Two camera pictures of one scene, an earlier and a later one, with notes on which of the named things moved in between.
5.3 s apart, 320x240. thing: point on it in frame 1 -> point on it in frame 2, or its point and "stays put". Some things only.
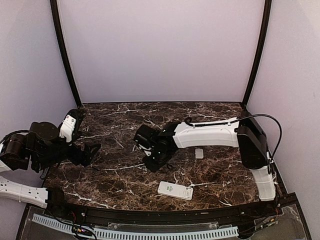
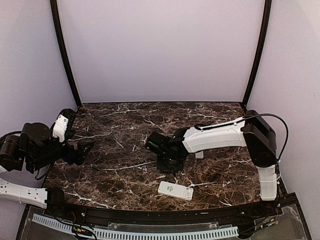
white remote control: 174,190 stays put
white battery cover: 199,153 stays put
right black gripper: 152,167 -> 160,166
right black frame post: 261,51 stays put
